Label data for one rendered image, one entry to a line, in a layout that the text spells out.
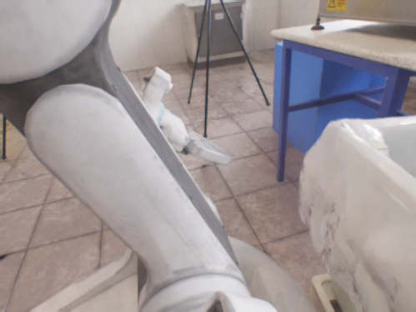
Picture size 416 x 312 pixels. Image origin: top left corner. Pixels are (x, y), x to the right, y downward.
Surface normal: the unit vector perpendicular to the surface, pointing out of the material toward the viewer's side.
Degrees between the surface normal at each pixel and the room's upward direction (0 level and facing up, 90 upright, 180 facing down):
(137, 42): 90
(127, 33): 90
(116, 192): 90
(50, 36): 104
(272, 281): 0
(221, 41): 90
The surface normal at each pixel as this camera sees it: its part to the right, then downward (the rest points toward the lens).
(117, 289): -0.46, -0.71
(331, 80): 0.27, 0.48
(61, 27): 0.42, 0.64
